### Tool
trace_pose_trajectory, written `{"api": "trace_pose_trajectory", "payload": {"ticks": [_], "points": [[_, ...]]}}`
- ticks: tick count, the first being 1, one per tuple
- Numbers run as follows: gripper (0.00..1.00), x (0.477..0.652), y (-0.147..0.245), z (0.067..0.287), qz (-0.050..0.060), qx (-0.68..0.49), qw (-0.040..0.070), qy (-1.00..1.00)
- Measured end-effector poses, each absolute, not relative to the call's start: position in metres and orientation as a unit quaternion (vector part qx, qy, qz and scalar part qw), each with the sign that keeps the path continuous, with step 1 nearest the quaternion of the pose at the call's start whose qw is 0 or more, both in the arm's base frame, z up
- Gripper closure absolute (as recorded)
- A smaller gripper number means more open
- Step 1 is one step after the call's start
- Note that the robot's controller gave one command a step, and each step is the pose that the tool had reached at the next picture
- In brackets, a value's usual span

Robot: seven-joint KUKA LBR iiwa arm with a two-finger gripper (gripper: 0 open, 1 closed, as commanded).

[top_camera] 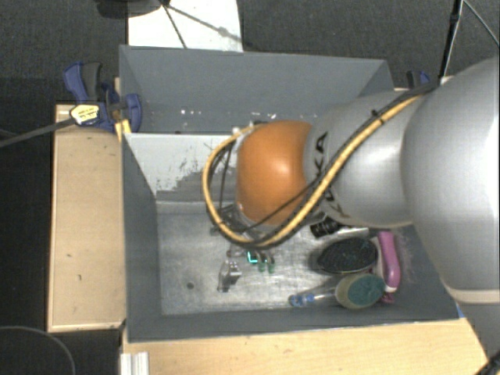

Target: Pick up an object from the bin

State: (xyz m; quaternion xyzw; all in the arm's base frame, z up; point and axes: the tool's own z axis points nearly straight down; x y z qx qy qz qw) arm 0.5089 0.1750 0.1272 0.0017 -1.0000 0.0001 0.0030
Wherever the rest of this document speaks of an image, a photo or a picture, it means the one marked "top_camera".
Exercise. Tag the black oval brush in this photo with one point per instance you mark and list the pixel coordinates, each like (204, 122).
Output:
(345, 255)

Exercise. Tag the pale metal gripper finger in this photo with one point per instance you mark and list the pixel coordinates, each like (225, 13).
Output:
(236, 254)
(226, 277)

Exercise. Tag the grey metal bin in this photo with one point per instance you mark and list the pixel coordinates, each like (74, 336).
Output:
(195, 248)

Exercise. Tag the black cylinder on white bracket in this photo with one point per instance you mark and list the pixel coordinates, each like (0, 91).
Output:
(323, 227)

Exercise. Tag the pale wood flat board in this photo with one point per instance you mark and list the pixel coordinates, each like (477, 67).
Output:
(86, 229)

